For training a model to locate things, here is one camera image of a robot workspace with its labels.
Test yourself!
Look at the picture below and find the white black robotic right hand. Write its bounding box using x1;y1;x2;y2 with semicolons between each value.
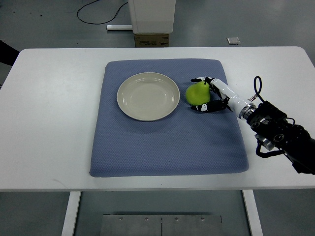
191;77;256;120

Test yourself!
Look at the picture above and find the green pear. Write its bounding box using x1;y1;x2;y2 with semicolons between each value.
186;82;211;106

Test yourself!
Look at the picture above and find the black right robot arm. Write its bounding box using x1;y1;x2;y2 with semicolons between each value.
247;76;315;175

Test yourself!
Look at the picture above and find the small grey floor plate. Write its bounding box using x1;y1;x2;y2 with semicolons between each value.
226;37;241;45

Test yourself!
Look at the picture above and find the beige round plate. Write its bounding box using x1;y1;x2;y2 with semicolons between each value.
117;72;180;121

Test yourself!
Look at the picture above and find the blue textured mat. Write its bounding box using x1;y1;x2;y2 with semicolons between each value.
90;59;249;177

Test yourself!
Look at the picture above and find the brown cardboard box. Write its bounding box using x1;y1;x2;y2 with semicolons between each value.
134;34;169;48

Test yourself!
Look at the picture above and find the white cabinet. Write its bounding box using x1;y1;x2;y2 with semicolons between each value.
128;0;176;34

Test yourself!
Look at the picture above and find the right white table leg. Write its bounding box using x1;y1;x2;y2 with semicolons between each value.
242;190;263;236

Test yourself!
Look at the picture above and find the white table leg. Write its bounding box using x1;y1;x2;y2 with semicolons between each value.
61;191;81;236
242;190;263;236

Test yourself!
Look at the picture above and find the left white table leg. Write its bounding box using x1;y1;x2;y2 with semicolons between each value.
61;191;81;236

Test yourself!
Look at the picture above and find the black object at left edge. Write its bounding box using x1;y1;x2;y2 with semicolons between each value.
0;40;20;66

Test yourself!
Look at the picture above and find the silver metal floor rail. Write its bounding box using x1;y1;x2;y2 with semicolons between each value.
106;25;132;31

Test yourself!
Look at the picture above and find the black floor cable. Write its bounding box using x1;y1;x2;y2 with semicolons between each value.
77;0;129;25

